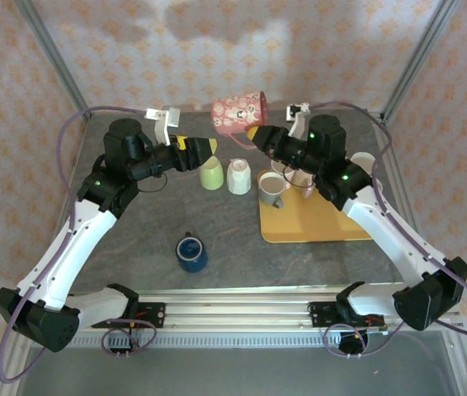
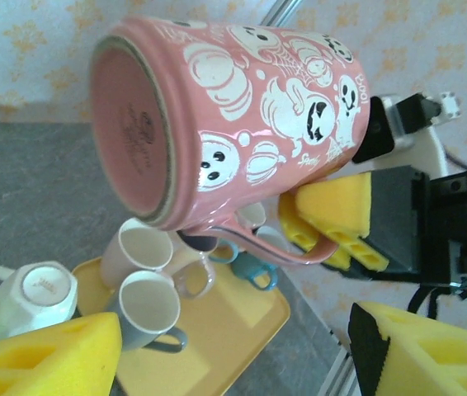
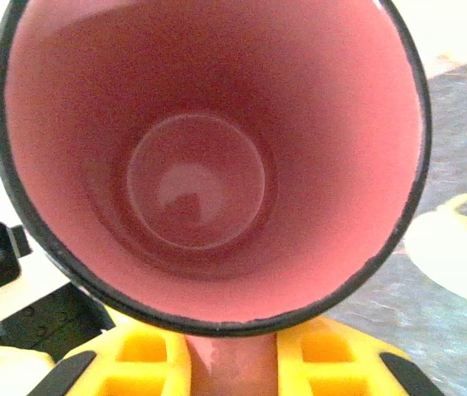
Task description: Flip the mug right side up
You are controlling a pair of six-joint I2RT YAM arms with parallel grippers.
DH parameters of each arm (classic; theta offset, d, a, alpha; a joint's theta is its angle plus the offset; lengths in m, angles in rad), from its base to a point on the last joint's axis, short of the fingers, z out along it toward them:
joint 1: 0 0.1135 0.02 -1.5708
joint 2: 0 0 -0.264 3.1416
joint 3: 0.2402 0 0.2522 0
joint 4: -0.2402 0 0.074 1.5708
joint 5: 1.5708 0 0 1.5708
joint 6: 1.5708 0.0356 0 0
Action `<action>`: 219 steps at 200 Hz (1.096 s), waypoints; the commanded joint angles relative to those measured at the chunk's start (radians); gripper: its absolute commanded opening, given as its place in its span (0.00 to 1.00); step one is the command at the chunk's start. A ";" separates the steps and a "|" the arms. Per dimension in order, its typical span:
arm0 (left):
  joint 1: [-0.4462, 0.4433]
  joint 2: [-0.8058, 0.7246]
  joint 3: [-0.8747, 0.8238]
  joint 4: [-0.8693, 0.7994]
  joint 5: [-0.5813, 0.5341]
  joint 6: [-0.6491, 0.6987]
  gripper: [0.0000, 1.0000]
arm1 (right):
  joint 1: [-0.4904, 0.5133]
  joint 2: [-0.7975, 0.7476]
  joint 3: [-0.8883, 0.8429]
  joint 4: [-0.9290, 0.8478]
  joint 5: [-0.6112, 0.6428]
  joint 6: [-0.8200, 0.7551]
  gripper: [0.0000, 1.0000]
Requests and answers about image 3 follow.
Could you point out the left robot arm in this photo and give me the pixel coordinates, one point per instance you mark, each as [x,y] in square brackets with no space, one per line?
[52,321]

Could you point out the light green mug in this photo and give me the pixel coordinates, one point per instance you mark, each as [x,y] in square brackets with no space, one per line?
[452,264]

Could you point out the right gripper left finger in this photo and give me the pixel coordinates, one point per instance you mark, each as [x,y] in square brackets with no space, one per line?
[175,371]

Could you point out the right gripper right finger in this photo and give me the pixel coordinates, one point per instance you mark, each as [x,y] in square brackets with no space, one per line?
[291,371]

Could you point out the pink floral mug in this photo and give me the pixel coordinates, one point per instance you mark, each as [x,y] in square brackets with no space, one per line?
[217,165]

